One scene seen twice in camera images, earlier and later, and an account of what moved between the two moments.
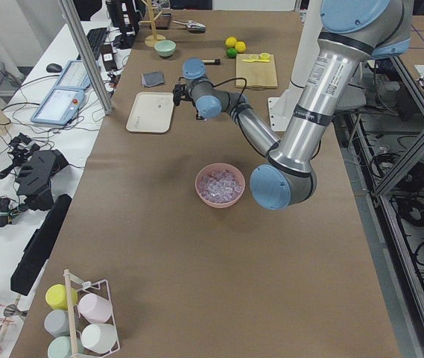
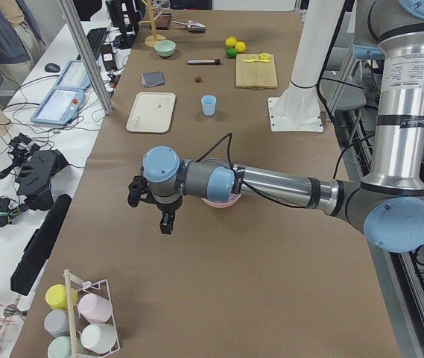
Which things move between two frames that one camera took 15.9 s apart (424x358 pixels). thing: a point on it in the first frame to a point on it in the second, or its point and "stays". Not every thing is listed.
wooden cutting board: (261, 75) stays
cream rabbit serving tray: (150, 112) stays
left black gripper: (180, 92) to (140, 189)
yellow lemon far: (230, 42) stays
